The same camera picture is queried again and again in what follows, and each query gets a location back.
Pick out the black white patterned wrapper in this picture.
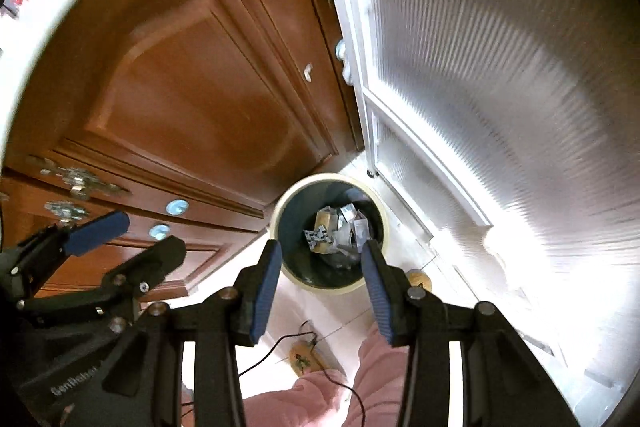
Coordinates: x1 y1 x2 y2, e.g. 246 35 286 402
304 225 333 255

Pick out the yellow carton box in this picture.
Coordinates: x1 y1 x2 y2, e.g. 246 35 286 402
312 207 337 255

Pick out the white tissue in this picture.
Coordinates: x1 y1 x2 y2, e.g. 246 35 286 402
332 204 372 258

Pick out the round green trash bin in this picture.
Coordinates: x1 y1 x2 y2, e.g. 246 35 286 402
270 173 390 295

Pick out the yellow slipper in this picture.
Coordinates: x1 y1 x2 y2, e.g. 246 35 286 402
406 269 432 291
288 340 328 377

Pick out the pink trouser leg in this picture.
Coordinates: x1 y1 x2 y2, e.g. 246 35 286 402
344 324 409 427
243 369 347 427

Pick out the blue round cabinet knob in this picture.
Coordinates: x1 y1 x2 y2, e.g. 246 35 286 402
165 199 190 216

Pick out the brown wooden cabinet door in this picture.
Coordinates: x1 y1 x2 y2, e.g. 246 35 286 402
1 0 362 298

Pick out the thin black cable on floor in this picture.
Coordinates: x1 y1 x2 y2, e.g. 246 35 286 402
182 330 369 427

